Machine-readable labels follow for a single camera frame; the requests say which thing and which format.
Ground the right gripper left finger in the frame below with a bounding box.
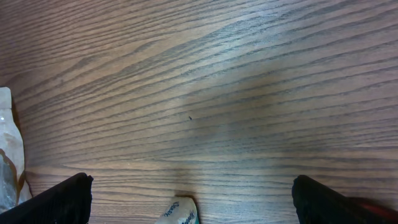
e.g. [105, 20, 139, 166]
[1, 172, 93, 224]

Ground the teal Kleenex tissue pack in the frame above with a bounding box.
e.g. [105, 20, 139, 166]
[155, 197, 200, 224]

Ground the brown snack bag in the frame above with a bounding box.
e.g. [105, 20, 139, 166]
[1, 87, 32, 213]

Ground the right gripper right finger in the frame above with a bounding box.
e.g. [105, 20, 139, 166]
[292, 175, 397, 224]

